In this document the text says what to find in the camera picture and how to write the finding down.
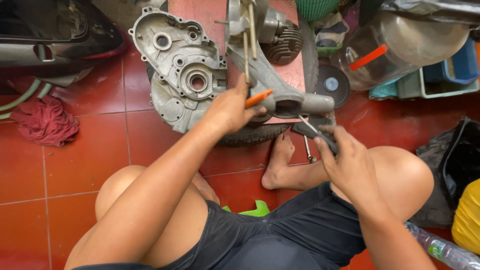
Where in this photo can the green plastic basket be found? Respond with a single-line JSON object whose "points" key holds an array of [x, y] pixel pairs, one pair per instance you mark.
{"points": [[317, 8]]}

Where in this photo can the person's left leg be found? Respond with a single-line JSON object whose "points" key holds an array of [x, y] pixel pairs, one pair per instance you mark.
{"points": [[127, 195]]}

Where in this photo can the black plastic bag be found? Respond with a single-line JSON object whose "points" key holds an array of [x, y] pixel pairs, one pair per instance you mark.
{"points": [[446, 168]]}

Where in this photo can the person's left hand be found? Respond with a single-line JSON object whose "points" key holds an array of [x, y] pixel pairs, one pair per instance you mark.
{"points": [[228, 110]]}

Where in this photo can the person's leg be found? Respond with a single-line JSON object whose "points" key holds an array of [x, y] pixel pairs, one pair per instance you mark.
{"points": [[127, 195], [397, 176]]}

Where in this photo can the black flat rubber piece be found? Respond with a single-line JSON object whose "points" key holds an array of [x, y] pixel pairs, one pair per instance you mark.
{"points": [[304, 128]]}

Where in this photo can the person's right leg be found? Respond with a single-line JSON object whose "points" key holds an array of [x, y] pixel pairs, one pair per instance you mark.
{"points": [[397, 176]]}

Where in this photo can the blue plastic bin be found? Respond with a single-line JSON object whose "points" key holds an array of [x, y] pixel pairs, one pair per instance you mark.
{"points": [[459, 65]]}

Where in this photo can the clear plastic water bottle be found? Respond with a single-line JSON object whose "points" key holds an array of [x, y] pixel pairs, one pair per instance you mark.
{"points": [[442, 249]]}

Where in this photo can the person's black shorts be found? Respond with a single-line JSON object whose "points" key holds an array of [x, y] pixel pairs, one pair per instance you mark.
{"points": [[285, 232]]}

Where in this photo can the small metal wrench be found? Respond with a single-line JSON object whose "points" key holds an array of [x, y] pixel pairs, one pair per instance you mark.
{"points": [[308, 148]]}

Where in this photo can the grey aluminium crankcase cover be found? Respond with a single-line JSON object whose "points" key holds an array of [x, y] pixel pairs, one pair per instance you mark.
{"points": [[176, 71]]}

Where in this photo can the black rubber tyre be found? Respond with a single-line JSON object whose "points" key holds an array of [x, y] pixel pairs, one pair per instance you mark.
{"points": [[258, 135]]}

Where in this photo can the yellow bag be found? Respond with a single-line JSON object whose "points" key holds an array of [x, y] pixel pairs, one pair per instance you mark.
{"points": [[468, 217]]}

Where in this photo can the person's right hand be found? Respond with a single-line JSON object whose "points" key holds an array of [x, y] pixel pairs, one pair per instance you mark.
{"points": [[348, 165]]}

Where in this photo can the striped cloth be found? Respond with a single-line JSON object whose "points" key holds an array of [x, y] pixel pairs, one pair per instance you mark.
{"points": [[330, 32]]}

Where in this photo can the teal cloth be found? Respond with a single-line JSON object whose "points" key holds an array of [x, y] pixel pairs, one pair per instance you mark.
{"points": [[384, 90]]}

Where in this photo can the green plastic piece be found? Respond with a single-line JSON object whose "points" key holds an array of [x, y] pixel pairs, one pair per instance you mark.
{"points": [[255, 210]]}

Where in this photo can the black scooter body panel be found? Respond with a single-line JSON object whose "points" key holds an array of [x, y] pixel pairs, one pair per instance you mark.
{"points": [[48, 33]]}

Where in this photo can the pale green plastic tray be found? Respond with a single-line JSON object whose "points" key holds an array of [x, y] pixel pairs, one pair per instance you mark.
{"points": [[431, 90]]}

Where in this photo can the black round disc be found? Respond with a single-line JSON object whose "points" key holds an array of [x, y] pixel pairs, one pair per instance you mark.
{"points": [[332, 85]]}

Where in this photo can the large clear plastic jar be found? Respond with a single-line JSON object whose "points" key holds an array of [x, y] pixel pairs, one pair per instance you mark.
{"points": [[397, 48]]}

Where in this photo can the dark plastic sheet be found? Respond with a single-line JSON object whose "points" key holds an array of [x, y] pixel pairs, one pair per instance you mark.
{"points": [[431, 9]]}

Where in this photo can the red rag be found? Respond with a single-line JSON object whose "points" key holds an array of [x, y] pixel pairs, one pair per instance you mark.
{"points": [[47, 120]]}

